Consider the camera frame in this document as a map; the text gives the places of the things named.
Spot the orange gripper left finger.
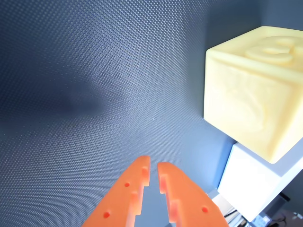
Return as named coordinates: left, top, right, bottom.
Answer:
left=81, top=155, right=151, bottom=227

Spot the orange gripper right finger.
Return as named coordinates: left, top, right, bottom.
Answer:
left=157, top=162, right=230, bottom=227

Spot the yellow toy block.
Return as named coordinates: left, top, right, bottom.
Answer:
left=203, top=26, right=303, bottom=164

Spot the white open cardboard box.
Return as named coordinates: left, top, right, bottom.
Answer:
left=217, top=141, right=303, bottom=223

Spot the dark grey table mat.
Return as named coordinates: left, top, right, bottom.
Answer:
left=0, top=0, right=303, bottom=227

